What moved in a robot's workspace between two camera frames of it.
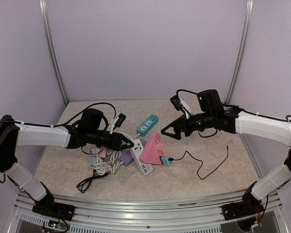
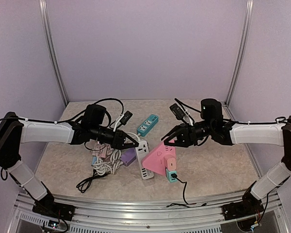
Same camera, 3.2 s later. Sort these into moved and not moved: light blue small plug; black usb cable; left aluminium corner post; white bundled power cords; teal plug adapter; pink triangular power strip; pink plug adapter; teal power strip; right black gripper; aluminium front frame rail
Moved: pink plug adapter; black usb cable; teal plug adapter; pink triangular power strip; right black gripper
Not moved: teal power strip; left aluminium corner post; light blue small plug; aluminium front frame rail; white bundled power cords
